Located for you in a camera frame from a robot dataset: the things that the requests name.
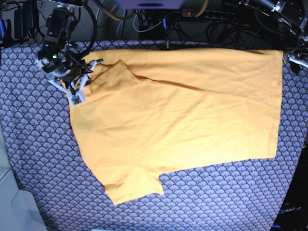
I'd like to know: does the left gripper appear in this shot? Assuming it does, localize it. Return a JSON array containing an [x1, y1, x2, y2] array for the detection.
[[284, 53, 308, 74]]

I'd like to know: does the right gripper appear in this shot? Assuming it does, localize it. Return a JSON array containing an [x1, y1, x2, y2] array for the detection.
[[35, 51, 103, 106]]

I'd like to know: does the yellow T-shirt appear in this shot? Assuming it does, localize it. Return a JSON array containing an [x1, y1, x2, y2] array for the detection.
[[70, 48, 283, 205]]

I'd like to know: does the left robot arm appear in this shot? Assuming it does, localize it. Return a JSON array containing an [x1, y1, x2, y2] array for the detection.
[[239, 0, 308, 74]]

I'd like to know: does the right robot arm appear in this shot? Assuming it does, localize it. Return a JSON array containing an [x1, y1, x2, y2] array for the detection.
[[36, 0, 103, 106]]

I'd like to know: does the blue box overhead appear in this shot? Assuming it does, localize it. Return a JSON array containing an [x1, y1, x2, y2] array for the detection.
[[116, 0, 184, 9]]

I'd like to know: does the black power strip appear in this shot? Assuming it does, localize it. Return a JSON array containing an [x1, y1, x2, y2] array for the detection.
[[177, 9, 236, 22]]

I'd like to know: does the blue fan-patterned table cloth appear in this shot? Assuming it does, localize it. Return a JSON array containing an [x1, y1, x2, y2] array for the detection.
[[0, 44, 308, 231]]

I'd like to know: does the white bin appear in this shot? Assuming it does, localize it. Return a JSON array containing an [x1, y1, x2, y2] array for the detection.
[[0, 134, 47, 231]]

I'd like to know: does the black OpenArm box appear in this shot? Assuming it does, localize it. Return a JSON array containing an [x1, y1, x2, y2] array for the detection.
[[271, 147, 308, 231]]

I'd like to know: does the blue handled clamp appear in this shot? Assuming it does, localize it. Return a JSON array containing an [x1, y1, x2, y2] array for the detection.
[[162, 18, 167, 40]]

